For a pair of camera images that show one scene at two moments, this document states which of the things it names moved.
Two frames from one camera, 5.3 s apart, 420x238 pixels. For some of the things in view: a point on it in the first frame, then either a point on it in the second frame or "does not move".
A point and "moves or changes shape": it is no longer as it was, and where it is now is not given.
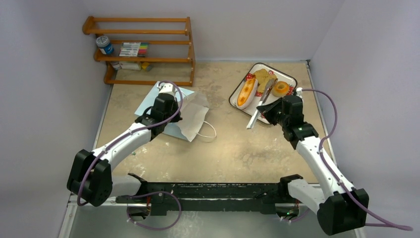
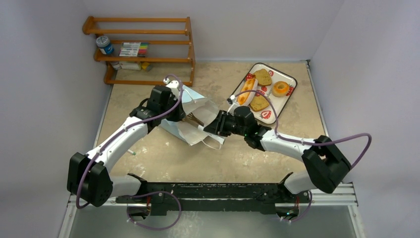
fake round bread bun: x=280 y=89 does not move
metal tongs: x=268 y=89 → x=190 y=118
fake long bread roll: x=246 y=92 does not move
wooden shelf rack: x=87 y=28 does not move
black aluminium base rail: x=250 y=198 does not move
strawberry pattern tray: x=262 y=85 does not move
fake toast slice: x=261 y=85 → x=258 y=102
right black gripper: x=275 y=111 → x=220 y=124
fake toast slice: x=262 y=75 does not move
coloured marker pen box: x=134 y=49 does not move
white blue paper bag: x=194 y=109 moves or changes shape
